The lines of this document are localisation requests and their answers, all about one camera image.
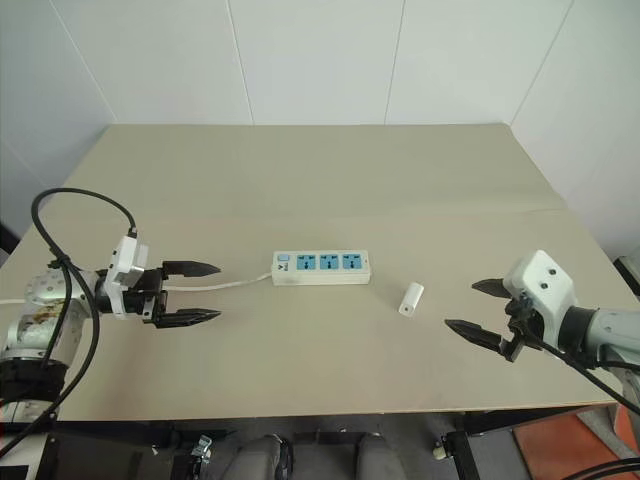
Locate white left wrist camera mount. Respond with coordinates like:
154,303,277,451
106,235,151,320

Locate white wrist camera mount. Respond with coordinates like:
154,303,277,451
106,235,151,320
502,249,577,347

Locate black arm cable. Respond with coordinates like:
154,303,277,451
0,187,139,452
517,295,640,417

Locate dark grey rounded shape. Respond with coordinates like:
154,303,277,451
233,433,292,480

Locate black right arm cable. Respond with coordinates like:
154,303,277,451
517,295,640,417

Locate dark object beside table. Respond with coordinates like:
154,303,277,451
0,218,22,257

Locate orange floor mat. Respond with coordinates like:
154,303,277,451
513,403,640,480

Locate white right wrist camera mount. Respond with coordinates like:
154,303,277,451
502,249,577,347

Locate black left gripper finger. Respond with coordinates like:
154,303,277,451
160,259,223,279
153,308,223,331

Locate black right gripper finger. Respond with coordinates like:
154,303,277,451
444,318,503,354
471,277,509,301

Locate white power strip blue sockets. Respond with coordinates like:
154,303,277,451
270,250,373,288

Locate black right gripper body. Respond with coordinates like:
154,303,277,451
498,293,546,362

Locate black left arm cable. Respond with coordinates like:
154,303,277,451
0,187,139,452

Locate black table frame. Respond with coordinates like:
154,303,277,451
39,405,640,480

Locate white cable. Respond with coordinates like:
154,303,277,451
0,272,274,307

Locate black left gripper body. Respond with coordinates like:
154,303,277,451
121,267,170,325

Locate white plug adapter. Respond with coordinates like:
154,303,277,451
397,282,426,318

